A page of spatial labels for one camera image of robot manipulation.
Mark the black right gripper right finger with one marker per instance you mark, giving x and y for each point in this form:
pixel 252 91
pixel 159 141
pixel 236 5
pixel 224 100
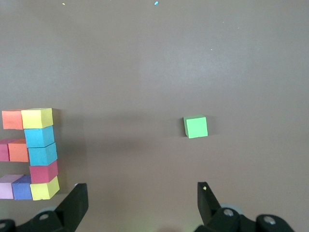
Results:
pixel 208 207

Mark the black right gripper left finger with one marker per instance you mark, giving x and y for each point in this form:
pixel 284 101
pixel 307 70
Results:
pixel 72 207

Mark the yellow foam cube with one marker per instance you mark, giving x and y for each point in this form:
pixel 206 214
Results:
pixel 43 191
pixel 36 118

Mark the red foam cube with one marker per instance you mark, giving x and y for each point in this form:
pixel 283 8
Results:
pixel 4 151
pixel 42 172

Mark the purple foam cube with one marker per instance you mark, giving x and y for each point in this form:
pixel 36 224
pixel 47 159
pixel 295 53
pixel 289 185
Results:
pixel 21 189

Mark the cyan foam cube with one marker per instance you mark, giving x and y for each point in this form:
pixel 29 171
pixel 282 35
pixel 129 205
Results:
pixel 38 136
pixel 42 154

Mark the pink foam cube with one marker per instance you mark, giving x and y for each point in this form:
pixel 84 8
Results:
pixel 6 189

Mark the orange foam cube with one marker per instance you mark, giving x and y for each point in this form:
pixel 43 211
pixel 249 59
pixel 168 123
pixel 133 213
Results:
pixel 12 119
pixel 18 152

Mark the green foam cube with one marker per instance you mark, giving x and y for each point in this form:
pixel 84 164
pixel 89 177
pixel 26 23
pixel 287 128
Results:
pixel 196 126

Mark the paper table cover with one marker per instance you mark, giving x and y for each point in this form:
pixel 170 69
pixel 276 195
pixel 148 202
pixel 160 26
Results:
pixel 154 72

